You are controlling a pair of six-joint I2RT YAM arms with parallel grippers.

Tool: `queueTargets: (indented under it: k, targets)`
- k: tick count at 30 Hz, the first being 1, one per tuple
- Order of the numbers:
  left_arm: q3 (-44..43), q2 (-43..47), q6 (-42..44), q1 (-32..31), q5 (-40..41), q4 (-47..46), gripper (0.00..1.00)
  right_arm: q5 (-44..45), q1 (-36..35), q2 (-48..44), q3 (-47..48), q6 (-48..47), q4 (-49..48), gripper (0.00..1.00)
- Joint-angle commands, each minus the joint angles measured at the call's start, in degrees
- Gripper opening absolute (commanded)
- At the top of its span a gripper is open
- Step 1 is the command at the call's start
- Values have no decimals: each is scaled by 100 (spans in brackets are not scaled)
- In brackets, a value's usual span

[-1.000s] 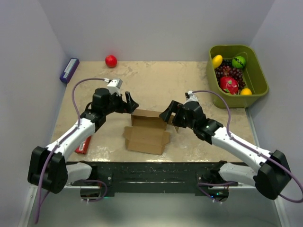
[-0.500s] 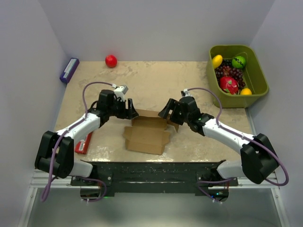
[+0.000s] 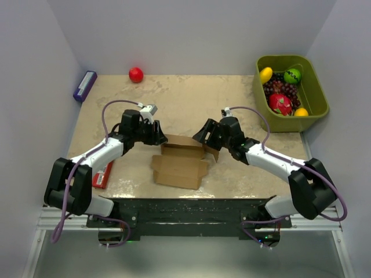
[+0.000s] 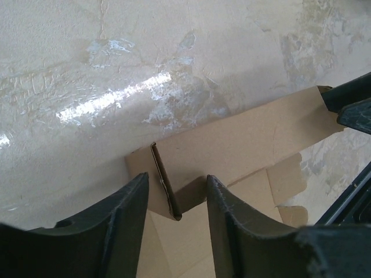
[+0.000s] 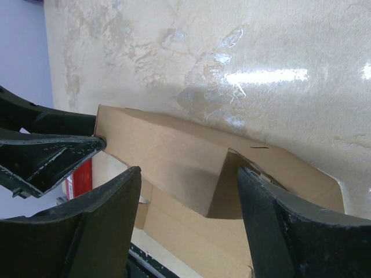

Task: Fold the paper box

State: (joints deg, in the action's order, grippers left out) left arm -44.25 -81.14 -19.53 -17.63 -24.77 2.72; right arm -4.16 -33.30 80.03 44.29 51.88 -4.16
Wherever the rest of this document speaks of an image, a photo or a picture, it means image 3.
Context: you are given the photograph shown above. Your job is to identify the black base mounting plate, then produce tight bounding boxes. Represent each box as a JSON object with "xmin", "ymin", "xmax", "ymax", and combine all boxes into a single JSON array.
[{"xmin": 87, "ymin": 198, "xmax": 292, "ymax": 244}]

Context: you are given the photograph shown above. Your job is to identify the purple rectangular box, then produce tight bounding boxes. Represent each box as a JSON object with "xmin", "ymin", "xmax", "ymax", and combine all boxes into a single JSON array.
[{"xmin": 73, "ymin": 71, "xmax": 97, "ymax": 103}]

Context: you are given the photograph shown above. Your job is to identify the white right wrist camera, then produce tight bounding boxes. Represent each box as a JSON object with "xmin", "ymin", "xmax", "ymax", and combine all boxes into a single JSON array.
[{"xmin": 221, "ymin": 107, "xmax": 234, "ymax": 118}]

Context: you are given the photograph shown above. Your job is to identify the yellow lemon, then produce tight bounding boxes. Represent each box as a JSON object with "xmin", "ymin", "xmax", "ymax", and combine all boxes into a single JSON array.
[{"xmin": 259, "ymin": 67, "xmax": 273, "ymax": 85}]

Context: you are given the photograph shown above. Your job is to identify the dark red grapes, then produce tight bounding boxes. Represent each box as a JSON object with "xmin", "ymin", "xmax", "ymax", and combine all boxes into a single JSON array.
[{"xmin": 263, "ymin": 73, "xmax": 301, "ymax": 109}]

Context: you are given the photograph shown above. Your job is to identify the aluminium rail frame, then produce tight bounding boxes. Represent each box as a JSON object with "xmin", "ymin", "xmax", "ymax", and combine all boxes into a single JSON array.
[{"xmin": 23, "ymin": 208, "xmax": 355, "ymax": 277}]

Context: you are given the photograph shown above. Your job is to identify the brown cardboard box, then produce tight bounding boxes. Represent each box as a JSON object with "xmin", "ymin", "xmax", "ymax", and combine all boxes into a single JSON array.
[{"xmin": 151, "ymin": 134, "xmax": 219, "ymax": 190}]

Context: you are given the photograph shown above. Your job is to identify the red rectangular box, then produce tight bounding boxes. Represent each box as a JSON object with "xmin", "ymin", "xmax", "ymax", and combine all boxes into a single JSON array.
[{"xmin": 92, "ymin": 162, "xmax": 114, "ymax": 189}]

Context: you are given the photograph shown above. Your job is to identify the small orange fruit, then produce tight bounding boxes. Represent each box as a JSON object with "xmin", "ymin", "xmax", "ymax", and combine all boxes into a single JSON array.
[{"xmin": 294, "ymin": 108, "xmax": 309, "ymax": 116}]

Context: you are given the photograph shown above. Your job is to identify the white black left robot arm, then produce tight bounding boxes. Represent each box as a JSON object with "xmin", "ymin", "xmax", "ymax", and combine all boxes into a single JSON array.
[{"xmin": 44, "ymin": 104, "xmax": 168, "ymax": 227}]

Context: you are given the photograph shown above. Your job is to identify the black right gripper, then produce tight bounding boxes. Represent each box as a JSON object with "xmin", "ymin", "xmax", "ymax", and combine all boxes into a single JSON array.
[{"xmin": 192, "ymin": 119, "xmax": 232, "ymax": 151}]

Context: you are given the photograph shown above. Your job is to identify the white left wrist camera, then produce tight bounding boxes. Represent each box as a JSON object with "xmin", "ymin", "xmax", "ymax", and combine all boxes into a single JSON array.
[{"xmin": 139, "ymin": 104, "xmax": 158, "ymax": 124}]

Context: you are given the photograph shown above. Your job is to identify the red dragon fruit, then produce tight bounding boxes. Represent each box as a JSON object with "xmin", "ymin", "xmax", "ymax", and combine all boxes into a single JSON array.
[{"xmin": 268, "ymin": 93, "xmax": 293, "ymax": 116}]

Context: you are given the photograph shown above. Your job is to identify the green plastic bin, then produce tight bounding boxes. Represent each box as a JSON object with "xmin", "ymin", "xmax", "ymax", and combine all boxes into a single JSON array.
[{"xmin": 252, "ymin": 54, "xmax": 329, "ymax": 133}]

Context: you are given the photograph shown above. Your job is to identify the red tomato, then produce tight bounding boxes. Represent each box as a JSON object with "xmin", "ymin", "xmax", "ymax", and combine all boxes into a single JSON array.
[{"xmin": 129, "ymin": 67, "xmax": 144, "ymax": 83}]

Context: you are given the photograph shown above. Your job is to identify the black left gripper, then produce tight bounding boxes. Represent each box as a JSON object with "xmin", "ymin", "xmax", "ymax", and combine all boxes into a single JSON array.
[{"xmin": 132, "ymin": 120, "xmax": 168, "ymax": 147}]

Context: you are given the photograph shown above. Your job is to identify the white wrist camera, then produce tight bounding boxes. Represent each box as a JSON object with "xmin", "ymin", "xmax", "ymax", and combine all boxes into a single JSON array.
[
  {"xmin": 139, "ymin": 104, "xmax": 158, "ymax": 124},
  {"xmin": 221, "ymin": 107, "xmax": 234, "ymax": 118}
]

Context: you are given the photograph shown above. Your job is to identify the green striped toy ball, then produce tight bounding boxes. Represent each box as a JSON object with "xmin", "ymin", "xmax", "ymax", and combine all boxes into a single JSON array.
[{"xmin": 283, "ymin": 68, "xmax": 301, "ymax": 84}]

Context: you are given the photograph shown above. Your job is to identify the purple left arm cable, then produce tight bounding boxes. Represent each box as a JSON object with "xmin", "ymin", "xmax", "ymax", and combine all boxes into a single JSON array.
[{"xmin": 51, "ymin": 100, "xmax": 143, "ymax": 244}]

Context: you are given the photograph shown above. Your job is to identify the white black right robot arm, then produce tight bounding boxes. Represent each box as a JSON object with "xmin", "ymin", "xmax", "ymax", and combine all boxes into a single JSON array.
[{"xmin": 193, "ymin": 116, "xmax": 337, "ymax": 228}]

